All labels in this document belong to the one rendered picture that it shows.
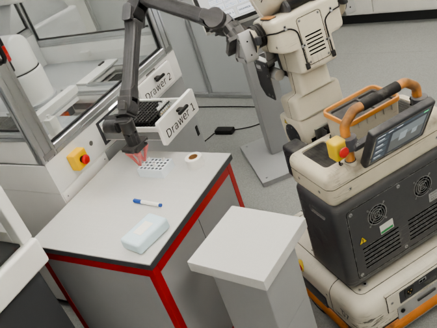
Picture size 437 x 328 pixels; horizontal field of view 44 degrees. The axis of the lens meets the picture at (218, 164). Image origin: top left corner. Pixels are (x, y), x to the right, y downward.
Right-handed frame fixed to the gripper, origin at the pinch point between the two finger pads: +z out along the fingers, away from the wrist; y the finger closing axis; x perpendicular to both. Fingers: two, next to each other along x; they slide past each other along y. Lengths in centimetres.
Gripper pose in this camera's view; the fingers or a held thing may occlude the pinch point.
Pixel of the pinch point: (142, 161)
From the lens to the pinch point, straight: 219.6
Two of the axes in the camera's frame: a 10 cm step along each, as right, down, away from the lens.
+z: 2.5, 8.1, 5.2
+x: 8.5, 0.6, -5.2
